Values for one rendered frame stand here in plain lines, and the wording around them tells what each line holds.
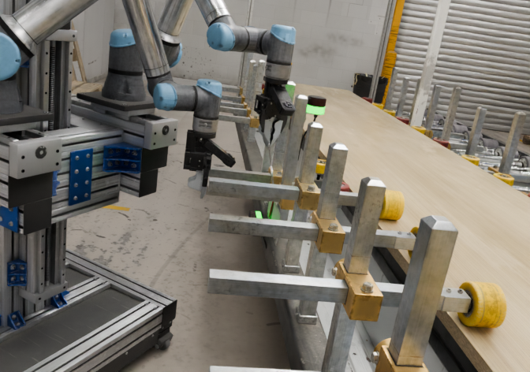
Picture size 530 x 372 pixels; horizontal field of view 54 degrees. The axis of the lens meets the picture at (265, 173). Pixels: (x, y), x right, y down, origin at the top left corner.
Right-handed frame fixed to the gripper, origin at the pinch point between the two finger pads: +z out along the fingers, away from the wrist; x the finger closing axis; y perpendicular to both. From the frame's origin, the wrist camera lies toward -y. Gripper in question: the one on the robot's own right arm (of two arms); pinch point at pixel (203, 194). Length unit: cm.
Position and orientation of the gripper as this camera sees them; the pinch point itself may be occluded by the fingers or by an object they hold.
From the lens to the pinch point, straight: 162.4
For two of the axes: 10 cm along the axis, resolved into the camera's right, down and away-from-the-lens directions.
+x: 1.0, 3.0, -9.5
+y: -9.8, -1.1, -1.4
